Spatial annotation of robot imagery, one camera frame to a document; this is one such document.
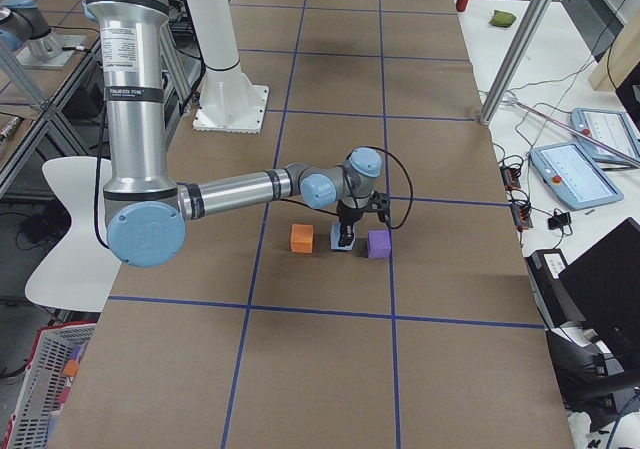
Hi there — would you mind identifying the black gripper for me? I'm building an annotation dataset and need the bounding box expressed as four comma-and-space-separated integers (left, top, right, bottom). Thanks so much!
336, 200, 365, 248

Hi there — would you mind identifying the light blue foam block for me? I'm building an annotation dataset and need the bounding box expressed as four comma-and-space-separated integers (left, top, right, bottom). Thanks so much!
330, 221, 356, 251

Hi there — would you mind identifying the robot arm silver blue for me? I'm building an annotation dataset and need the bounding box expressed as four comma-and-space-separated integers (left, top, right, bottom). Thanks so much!
84, 0, 382, 267

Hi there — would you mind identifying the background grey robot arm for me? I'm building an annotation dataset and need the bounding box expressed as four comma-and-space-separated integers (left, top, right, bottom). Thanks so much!
1, 0, 86, 69

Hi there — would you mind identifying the purple foam block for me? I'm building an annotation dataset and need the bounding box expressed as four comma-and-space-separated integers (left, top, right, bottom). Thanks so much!
367, 229, 391, 259

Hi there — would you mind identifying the orange foam block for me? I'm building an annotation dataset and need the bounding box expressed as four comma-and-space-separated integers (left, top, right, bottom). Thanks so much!
290, 224, 314, 254

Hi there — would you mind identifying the orange connector module far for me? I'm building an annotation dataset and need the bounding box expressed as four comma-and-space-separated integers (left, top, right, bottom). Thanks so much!
499, 165, 521, 191

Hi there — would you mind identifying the orange connector module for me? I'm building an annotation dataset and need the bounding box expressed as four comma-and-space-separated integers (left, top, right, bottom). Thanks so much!
510, 202, 533, 232
499, 165, 521, 191

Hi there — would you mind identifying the orange connector module near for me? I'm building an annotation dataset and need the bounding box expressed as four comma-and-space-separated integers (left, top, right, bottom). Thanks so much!
510, 202, 533, 232

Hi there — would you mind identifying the reacher grabber stick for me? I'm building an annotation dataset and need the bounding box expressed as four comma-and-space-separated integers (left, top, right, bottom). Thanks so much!
501, 91, 640, 167

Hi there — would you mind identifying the near blue teach pendant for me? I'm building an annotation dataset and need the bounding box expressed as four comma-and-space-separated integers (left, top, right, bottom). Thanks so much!
530, 142, 624, 210

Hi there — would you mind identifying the blue teach pendant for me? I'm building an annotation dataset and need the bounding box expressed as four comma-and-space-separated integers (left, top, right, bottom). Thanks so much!
570, 108, 639, 159
530, 142, 624, 210

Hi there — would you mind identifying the black monitor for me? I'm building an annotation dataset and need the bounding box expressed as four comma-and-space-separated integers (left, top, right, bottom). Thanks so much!
559, 217, 639, 369

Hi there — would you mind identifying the green cloth pouch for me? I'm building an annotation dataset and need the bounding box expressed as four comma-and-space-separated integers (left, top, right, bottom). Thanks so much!
489, 10, 517, 28

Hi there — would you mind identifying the white plastic chair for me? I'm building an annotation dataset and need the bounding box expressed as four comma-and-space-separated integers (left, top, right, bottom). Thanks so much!
25, 156, 121, 313

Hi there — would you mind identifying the far blue teach pendant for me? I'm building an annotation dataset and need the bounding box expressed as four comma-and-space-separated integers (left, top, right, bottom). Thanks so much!
570, 108, 639, 159

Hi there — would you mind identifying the white red plastic basket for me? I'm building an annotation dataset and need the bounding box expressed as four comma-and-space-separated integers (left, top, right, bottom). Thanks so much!
2, 322, 96, 448

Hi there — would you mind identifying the wooden board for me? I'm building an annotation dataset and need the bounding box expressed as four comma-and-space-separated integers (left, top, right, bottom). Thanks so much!
588, 12, 639, 92

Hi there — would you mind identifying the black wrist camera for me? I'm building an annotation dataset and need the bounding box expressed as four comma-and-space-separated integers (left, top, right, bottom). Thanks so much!
364, 191, 391, 225

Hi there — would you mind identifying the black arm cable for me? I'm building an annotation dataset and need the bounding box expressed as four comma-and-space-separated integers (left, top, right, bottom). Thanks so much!
279, 146, 415, 230

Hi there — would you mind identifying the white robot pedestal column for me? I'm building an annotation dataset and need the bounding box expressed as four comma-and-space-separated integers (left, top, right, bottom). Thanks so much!
186, 0, 269, 134

